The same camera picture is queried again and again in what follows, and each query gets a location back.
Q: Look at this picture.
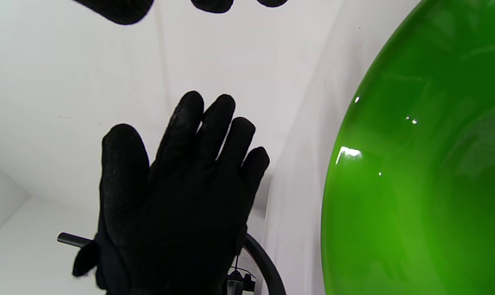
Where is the person's right hand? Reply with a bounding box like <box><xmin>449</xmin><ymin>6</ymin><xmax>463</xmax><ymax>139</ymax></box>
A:
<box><xmin>71</xmin><ymin>90</ymin><xmax>270</xmax><ymax>295</ymax></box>

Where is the person's left hand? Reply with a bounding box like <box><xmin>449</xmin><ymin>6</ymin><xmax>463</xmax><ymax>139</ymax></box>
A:
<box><xmin>72</xmin><ymin>0</ymin><xmax>290</xmax><ymax>25</ymax></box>

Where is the green plastic bowl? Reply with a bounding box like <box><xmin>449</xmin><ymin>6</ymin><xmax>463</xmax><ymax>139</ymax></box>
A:
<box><xmin>320</xmin><ymin>0</ymin><xmax>495</xmax><ymax>295</ymax></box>

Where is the small black clamp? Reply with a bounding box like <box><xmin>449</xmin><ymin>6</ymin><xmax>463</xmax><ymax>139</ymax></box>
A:
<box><xmin>226</xmin><ymin>265</ymin><xmax>257</xmax><ymax>295</ymax></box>

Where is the black curved tube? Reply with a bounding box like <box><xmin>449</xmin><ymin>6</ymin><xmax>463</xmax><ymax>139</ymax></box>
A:
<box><xmin>243</xmin><ymin>233</ymin><xmax>287</xmax><ymax>295</ymax></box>

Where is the black metal rod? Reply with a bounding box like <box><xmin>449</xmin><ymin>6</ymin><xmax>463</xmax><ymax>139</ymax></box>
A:
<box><xmin>57</xmin><ymin>232</ymin><xmax>95</xmax><ymax>249</ymax></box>

